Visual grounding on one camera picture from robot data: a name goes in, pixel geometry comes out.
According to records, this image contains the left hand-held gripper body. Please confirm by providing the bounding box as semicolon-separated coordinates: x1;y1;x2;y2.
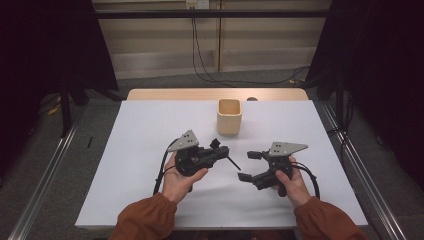
167;129;218;178

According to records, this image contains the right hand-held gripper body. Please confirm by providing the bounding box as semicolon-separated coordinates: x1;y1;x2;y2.
252;141;309;198

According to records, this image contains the thin black comb brush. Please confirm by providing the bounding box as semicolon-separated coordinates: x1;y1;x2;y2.
227;155;242;171

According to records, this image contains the cream square cup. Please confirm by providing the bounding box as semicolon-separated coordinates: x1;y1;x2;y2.
216;98;243;136

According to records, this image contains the person's left hand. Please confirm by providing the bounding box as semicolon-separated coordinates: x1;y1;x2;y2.
162;153;210;205

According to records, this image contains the person's right hand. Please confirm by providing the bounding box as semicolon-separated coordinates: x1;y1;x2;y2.
274;156;313;210

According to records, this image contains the white table mat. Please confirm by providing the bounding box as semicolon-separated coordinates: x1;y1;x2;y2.
74;99;369;231

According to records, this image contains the black metal stand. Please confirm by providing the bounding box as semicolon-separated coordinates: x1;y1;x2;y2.
59;75;125;138

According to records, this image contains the black curtain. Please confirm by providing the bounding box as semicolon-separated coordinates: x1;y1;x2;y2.
304;0;424;192
0;0;120;178

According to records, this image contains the black horizontal bar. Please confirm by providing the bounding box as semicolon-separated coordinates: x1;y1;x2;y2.
94;9;331;20

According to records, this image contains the left hand-held gripper cable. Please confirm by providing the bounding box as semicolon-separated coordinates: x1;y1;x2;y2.
152;138;180;196

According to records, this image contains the hand-held gripper cable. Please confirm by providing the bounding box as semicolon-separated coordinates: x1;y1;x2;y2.
292;161;321;201
152;138;180;196

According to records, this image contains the right hand-held gripper cable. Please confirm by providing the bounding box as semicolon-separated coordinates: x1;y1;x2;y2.
292;161;321;201

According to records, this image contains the metal floor rail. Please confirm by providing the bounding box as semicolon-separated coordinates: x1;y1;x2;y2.
320;101;408;240
7;105;88;240

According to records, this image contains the beige vertical wall trim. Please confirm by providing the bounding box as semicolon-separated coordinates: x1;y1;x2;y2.
216;0;223;73

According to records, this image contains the black wall cable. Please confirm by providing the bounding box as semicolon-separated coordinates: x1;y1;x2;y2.
193;8;312;86
191;8;312;86

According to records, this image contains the white wall outlet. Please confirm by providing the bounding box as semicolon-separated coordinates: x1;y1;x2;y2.
185;0;210;10

